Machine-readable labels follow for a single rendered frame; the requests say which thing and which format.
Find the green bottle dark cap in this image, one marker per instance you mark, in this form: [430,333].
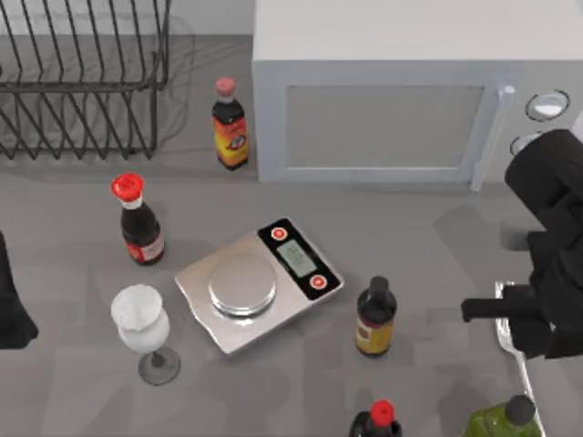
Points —
[501,421]

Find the dark bottle black cap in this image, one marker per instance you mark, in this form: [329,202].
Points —
[375,318]

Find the round microwave knob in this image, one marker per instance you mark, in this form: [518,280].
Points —
[521,143]
[546,105]

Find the dark bottle red cap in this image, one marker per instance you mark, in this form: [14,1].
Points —
[381,416]

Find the pale microwave door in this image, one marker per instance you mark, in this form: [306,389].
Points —
[382,127]

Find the silver kitchen scale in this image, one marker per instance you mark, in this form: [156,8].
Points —
[255,291]

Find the pale microwave oven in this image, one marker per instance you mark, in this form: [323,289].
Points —
[364,36]

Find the dark bottle pink cap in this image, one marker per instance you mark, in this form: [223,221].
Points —
[230,132]

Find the white wine glass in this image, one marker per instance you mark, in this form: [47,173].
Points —
[141,318]

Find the dark bottle red label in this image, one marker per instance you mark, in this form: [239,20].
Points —
[141,232]

